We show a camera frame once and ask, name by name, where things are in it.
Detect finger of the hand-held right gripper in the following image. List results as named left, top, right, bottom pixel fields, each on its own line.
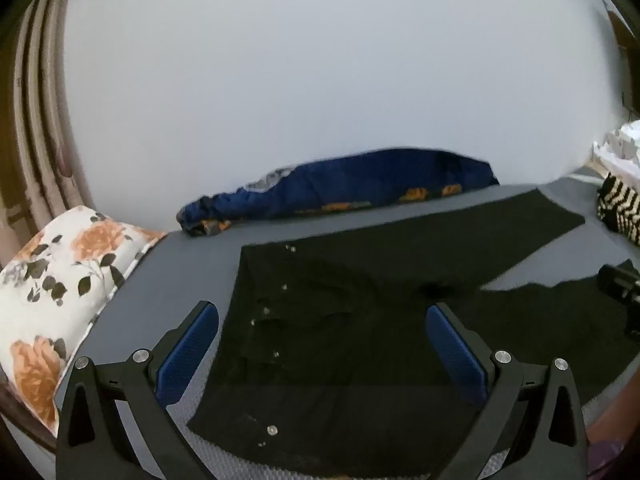
left=597, top=262, right=640, bottom=306

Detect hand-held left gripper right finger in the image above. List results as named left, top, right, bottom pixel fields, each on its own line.
left=425, top=301, right=588, bottom=480

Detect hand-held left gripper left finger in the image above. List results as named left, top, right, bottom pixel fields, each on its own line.
left=55, top=301, right=221, bottom=480

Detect black pants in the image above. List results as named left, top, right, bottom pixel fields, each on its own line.
left=187, top=187, right=640, bottom=478

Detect black yellow striped cloth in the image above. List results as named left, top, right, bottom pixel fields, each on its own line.
left=595, top=172, right=640, bottom=247

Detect grey mesh bed mattress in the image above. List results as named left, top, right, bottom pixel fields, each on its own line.
left=10, top=162, right=640, bottom=480

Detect white cloth pile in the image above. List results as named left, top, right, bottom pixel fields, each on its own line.
left=592, top=120, right=640, bottom=171

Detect white floral pillow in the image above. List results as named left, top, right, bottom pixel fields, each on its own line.
left=0, top=205, right=168, bottom=438

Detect person's purple clothing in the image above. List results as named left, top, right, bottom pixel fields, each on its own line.
left=585, top=395, right=640, bottom=480

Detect blue floral blanket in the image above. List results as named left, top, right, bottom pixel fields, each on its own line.
left=176, top=147, right=501, bottom=237

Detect brown wooden furniture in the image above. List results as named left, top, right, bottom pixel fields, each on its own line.
left=602, top=0, right=637, bottom=66

